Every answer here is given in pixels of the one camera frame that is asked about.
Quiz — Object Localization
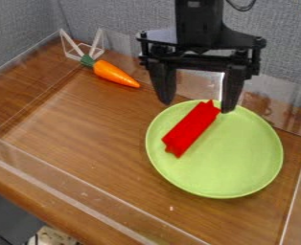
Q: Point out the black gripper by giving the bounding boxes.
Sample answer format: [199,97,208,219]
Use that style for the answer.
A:
[136,26,265,113]

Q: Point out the red block object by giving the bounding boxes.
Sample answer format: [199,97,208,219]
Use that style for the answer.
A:
[161,100,220,158]

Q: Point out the orange toy carrot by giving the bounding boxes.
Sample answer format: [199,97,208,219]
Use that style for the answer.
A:
[80,55,140,88]

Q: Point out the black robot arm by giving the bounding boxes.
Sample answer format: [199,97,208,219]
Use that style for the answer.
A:
[136,0,265,113]

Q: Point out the green round plate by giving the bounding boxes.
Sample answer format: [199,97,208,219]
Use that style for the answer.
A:
[145,100,284,199]

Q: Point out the black cable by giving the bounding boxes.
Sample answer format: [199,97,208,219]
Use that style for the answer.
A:
[225,0,257,12]

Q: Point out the clear acrylic enclosure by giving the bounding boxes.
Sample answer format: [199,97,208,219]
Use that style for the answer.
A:
[0,35,301,245]

